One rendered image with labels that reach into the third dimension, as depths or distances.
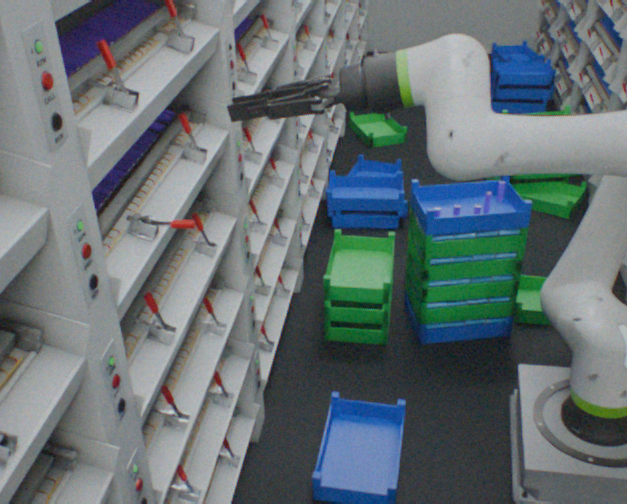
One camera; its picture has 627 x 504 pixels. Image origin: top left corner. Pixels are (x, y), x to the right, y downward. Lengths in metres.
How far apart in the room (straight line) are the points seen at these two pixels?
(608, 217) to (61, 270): 1.02
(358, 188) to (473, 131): 1.92
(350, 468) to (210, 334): 0.59
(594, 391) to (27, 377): 1.01
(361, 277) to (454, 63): 1.24
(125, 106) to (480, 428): 1.38
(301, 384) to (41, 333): 1.34
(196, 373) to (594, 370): 0.75
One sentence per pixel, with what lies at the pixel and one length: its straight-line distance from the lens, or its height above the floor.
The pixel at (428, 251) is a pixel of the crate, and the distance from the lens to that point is 2.08.
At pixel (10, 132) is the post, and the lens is 0.77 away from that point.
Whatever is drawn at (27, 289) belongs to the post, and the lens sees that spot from 0.87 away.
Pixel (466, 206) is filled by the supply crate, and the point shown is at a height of 0.40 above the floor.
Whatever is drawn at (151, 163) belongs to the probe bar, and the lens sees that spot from 1.24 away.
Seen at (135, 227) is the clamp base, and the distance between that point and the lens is 1.09.
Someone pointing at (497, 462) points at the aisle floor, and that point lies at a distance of 1.97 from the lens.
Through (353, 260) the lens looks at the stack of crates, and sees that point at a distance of 2.36.
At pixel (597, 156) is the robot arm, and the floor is 0.97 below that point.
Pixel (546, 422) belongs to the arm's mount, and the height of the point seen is 0.37.
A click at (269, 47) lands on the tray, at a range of 1.95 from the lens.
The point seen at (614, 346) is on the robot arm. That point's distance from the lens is 1.39.
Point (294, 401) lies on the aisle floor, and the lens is 2.08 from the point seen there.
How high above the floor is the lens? 1.44
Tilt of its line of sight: 33 degrees down
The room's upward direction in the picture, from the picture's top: 1 degrees counter-clockwise
